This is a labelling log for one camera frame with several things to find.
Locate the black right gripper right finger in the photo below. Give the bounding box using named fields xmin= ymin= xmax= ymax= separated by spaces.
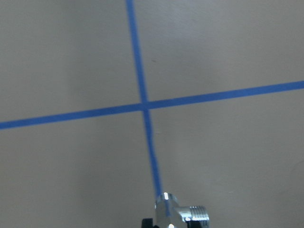
xmin=190 ymin=221 xmax=202 ymax=228

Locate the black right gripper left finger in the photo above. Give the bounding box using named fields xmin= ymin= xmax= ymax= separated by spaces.
xmin=141 ymin=218 xmax=154 ymax=228

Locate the small chrome pipe fitting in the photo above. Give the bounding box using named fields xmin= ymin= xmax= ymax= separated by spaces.
xmin=155 ymin=192 xmax=210 ymax=228

